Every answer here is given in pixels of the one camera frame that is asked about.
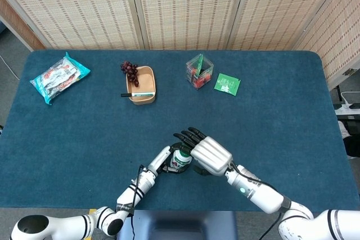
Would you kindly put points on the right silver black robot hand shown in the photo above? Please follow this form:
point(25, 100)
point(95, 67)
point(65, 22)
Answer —
point(211, 154)

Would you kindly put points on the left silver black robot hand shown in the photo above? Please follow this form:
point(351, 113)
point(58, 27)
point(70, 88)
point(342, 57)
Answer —
point(160, 158)

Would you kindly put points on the white drink bottle green label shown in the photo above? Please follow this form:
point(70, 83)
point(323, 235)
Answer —
point(180, 162)

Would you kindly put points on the green bottle cap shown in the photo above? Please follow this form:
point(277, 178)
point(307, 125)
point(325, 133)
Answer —
point(183, 154)

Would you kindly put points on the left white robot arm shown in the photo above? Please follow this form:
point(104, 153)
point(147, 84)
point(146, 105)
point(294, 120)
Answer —
point(140, 188)

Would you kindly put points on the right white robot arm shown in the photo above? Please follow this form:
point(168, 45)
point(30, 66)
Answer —
point(267, 198)

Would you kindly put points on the white marker black cap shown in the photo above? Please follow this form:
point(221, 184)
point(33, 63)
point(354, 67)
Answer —
point(140, 93)

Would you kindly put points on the blue grey robot torso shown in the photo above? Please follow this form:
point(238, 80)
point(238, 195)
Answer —
point(182, 223)

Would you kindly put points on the green square sachet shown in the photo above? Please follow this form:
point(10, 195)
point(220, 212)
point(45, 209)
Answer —
point(226, 84)

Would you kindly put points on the clear plastic box with strawberries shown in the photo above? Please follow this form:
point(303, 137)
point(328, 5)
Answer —
point(201, 79)

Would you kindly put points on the blue table cloth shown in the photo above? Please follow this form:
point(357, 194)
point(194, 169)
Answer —
point(84, 138)

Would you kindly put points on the tan paper box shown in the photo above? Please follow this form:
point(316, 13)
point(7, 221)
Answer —
point(146, 79)

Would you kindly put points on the yellow floor tape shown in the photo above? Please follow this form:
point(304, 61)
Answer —
point(92, 211)

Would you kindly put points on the purple grape bunch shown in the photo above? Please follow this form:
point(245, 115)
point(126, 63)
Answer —
point(130, 75)

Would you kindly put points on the green card in clear box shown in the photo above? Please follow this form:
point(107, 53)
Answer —
point(200, 64)

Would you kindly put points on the teal clear snack bag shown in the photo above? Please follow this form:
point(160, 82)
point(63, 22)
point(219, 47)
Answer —
point(56, 78)

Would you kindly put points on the white power strip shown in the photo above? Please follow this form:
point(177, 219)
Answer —
point(347, 109)

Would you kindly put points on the beige woven screen panel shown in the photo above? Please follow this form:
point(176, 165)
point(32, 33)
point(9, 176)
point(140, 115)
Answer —
point(70, 6)
point(340, 35)
point(278, 6)
point(185, 6)

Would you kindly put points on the metal screen hinge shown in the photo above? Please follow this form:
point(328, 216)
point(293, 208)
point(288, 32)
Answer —
point(349, 72)

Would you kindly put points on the brown woven screen panel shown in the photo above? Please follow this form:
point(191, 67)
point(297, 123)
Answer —
point(17, 23)

